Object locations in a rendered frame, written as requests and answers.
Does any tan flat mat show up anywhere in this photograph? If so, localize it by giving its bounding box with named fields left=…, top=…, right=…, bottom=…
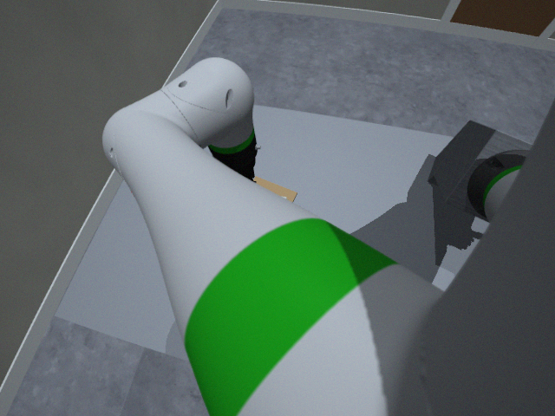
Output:
left=253, top=176, right=297, bottom=203

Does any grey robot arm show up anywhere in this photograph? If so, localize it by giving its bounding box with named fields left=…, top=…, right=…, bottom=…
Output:
left=102, top=57, right=555, bottom=416

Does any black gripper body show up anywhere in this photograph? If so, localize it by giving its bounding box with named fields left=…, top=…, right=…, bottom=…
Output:
left=234, top=159, right=256, bottom=176

